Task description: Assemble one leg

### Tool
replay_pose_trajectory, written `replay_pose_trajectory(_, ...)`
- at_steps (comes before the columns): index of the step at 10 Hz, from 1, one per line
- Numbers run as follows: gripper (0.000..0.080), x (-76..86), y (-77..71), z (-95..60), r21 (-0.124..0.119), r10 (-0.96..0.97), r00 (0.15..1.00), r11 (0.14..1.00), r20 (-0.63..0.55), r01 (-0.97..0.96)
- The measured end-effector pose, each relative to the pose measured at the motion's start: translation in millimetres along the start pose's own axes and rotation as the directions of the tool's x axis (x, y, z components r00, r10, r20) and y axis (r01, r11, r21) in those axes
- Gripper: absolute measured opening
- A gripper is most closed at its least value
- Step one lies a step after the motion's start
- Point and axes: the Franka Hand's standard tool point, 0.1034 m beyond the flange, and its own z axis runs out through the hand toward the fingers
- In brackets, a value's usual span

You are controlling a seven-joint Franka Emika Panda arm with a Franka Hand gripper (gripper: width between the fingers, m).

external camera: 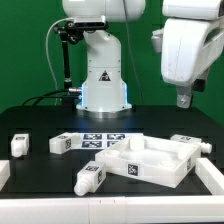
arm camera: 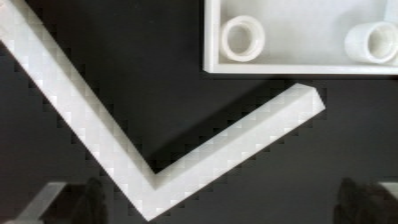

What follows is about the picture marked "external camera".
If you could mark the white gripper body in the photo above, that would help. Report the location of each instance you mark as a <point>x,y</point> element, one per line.
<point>188,49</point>

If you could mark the white square tabletop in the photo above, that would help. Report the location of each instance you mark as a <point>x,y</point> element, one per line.
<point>150,159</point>

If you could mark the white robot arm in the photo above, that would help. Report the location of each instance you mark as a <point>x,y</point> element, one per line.
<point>104,92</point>

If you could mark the marker sheet with tags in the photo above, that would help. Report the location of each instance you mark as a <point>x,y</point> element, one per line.
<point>98,141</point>

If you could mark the white left fence block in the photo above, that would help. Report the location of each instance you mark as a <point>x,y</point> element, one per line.
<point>4,172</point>

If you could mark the black camera on stand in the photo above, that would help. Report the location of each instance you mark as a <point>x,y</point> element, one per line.
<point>87,23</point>

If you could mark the black camera stand pole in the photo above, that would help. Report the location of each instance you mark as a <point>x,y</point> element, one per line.
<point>67,37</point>

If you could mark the white right fence rail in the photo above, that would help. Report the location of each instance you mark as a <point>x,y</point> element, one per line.
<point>210,176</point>

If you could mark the white fence rail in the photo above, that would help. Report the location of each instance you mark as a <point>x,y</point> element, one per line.
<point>118,210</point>
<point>210,176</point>

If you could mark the white front fence rail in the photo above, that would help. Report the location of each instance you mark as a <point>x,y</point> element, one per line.
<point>118,210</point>

